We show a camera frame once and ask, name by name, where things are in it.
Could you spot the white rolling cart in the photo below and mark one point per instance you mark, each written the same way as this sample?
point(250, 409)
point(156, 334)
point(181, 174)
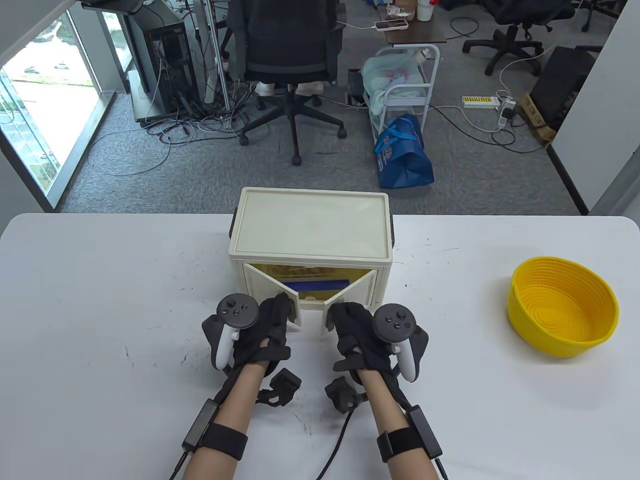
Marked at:
point(406, 101)

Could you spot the black computer tower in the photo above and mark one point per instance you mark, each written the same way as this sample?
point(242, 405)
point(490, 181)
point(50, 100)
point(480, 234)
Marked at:
point(170, 65)

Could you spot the person's right hand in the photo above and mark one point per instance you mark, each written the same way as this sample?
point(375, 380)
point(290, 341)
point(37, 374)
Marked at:
point(357, 325)

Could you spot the black white hand controller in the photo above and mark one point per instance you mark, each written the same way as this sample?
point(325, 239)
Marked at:
point(237, 310)
point(395, 320)

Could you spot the black left wristband module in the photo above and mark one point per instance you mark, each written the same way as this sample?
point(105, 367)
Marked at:
point(222, 440)

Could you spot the blue shopping bag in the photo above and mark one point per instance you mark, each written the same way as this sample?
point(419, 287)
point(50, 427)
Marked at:
point(405, 160)

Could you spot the cream plastic cabinet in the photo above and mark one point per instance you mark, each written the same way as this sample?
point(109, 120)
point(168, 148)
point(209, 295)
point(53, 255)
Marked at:
point(310, 225)

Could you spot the dark brown side table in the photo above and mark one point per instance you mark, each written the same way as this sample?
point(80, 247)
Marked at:
point(425, 32)

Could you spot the pink phone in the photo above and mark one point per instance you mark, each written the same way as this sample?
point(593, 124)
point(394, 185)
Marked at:
point(392, 24)

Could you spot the large glass window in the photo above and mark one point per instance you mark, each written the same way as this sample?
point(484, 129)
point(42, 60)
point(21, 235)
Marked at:
point(45, 100)

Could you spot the black white left hand controller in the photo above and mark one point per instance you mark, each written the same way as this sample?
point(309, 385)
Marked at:
point(237, 310)

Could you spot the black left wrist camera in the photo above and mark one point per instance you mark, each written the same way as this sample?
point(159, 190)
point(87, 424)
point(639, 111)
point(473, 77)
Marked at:
point(285, 385)

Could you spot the person's right forearm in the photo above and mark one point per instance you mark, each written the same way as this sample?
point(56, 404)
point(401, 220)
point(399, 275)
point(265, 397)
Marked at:
point(385, 405)

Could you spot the black box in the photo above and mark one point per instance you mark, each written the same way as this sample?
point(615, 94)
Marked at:
point(560, 85)

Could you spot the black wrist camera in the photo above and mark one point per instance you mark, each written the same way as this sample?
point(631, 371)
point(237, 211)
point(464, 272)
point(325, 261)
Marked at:
point(285, 385)
point(342, 392)

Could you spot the brown cardboard box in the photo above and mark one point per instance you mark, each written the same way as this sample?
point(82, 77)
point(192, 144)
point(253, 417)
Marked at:
point(535, 117)

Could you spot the clear plastic box blue clips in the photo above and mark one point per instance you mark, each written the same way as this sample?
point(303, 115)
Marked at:
point(315, 286)

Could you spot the person's left forearm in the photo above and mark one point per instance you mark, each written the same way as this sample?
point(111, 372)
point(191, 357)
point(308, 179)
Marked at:
point(235, 400)

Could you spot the pale green plastic bag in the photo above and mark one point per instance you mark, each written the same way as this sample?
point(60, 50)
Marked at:
point(385, 70)

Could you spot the brown snack bag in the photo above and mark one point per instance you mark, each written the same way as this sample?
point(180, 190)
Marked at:
point(402, 7)

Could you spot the person's left hand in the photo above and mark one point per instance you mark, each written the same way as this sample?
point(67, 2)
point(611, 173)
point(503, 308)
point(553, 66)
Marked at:
point(265, 325)

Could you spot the yellow white power strip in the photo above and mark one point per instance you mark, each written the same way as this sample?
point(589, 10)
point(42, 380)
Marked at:
point(480, 102)

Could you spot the white cup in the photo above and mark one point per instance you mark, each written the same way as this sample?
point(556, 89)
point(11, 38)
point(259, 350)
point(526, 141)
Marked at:
point(424, 11)

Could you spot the yellow ribbed bowl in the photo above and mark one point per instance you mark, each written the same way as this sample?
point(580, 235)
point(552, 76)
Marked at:
point(565, 300)

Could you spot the black white right hand controller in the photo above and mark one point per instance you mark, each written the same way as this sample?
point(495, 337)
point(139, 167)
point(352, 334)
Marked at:
point(395, 320)

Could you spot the black mesh office chair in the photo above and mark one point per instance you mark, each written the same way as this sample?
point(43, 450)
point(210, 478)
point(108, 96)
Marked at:
point(290, 45)

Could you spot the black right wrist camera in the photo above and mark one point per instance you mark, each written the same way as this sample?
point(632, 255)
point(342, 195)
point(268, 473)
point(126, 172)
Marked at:
point(342, 392)

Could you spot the white power adapter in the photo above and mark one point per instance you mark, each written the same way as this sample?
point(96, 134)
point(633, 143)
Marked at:
point(502, 117)

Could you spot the white desk leg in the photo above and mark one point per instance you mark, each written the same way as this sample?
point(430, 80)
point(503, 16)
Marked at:
point(214, 50)

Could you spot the black wristband module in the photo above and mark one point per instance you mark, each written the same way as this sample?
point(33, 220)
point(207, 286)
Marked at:
point(222, 440)
point(400, 442)

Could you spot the small black device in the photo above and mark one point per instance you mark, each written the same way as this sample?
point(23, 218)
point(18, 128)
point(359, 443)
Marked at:
point(356, 85)

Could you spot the black right wristband module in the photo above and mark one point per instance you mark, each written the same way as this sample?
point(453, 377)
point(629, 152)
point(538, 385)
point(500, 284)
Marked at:
point(400, 442)

